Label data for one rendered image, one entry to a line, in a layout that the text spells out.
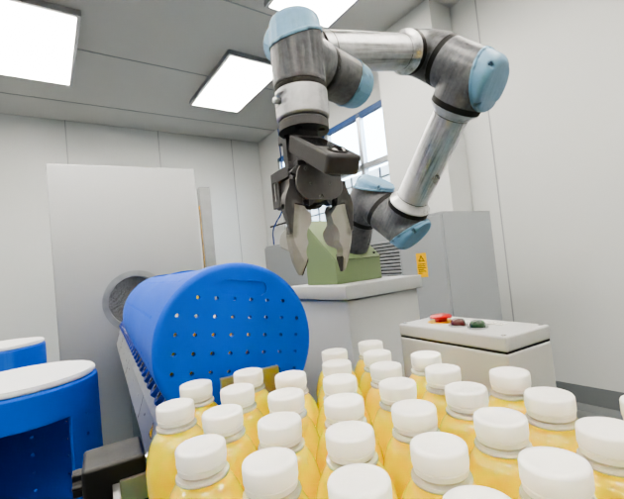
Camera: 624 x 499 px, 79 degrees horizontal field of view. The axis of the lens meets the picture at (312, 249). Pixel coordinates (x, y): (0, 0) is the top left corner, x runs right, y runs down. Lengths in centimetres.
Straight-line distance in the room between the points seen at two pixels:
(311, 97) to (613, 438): 46
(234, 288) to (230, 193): 571
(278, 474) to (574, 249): 314
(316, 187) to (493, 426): 33
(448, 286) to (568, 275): 127
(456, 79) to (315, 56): 43
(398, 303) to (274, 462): 95
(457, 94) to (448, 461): 77
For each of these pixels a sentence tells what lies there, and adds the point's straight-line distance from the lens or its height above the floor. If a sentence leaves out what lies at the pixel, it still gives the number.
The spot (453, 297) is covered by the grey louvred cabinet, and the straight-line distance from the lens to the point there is 232.
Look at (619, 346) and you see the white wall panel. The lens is 335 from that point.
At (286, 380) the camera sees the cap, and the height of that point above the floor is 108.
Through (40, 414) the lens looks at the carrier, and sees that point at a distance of 95.
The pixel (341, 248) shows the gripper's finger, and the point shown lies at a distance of 53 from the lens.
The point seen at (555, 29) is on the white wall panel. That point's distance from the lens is 364.
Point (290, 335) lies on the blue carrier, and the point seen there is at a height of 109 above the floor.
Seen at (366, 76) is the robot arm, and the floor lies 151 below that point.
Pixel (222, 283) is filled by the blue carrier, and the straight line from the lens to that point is 68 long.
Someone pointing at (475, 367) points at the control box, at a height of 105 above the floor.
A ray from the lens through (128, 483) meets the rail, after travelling 59.
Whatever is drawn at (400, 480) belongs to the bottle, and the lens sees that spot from 37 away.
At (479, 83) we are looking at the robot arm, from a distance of 91.
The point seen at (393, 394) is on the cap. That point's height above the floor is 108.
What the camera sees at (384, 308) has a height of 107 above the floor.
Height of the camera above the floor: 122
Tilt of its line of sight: 2 degrees up
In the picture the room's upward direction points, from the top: 6 degrees counter-clockwise
